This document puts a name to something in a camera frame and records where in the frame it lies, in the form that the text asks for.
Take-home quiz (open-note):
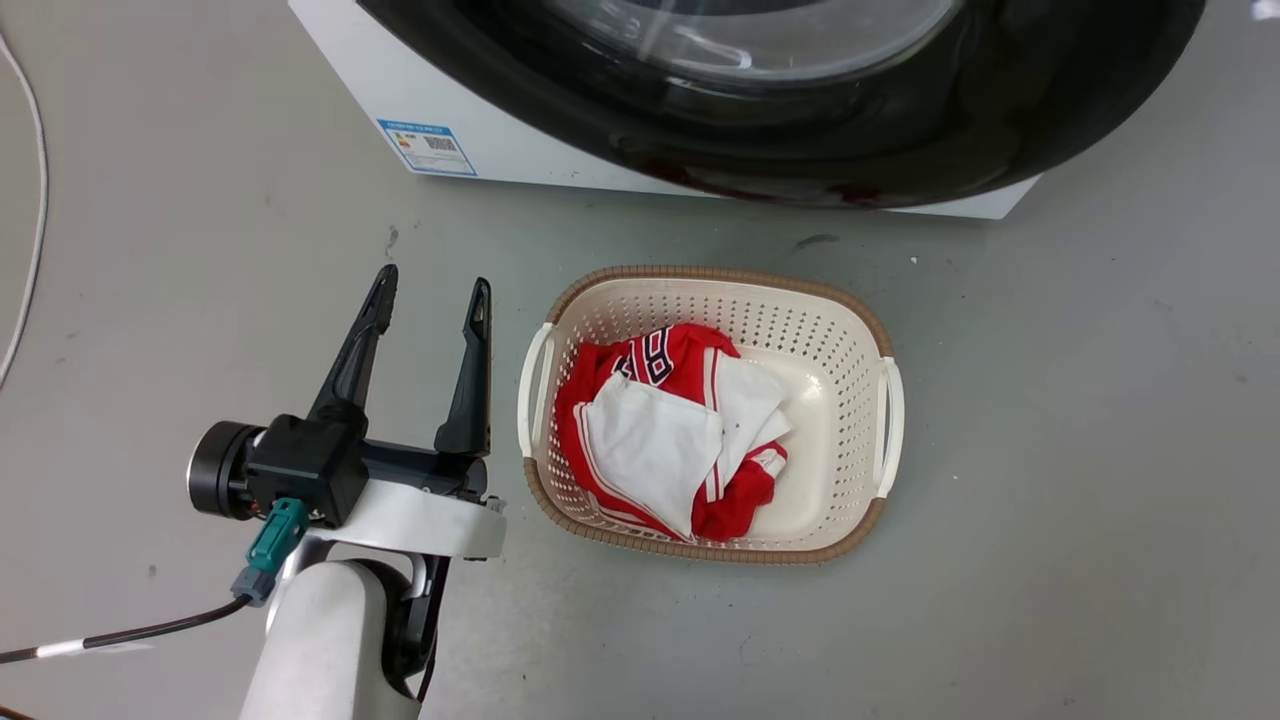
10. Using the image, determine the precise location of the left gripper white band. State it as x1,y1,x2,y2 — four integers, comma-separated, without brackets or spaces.
306,263,508,563

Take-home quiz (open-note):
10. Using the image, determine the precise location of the white washing machine body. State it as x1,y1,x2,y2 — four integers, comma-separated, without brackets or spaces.
288,0,1042,221

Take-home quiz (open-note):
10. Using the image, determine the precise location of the white washing machine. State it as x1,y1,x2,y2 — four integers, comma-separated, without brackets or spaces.
357,0,1208,211

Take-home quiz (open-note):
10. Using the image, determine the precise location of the blue white energy label sticker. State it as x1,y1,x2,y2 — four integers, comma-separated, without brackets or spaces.
377,118,479,178

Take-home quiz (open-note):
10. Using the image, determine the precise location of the white cloth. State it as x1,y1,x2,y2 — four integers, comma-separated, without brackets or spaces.
583,352,794,541

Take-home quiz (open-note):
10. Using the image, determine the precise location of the red white sports jersey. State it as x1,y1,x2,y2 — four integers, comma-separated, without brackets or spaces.
553,322,791,543

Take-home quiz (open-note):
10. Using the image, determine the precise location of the cream perforated laundry basket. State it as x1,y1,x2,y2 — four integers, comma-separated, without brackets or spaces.
516,265,906,566

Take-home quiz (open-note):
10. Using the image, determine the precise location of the black cable with teal connector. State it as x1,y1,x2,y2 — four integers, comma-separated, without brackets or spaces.
0,497,312,666

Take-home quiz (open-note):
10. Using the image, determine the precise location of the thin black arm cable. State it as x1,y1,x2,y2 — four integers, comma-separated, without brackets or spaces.
414,555,453,704

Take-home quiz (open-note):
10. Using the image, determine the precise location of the thin white floor cable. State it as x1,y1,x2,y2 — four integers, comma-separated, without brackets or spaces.
0,30,50,393

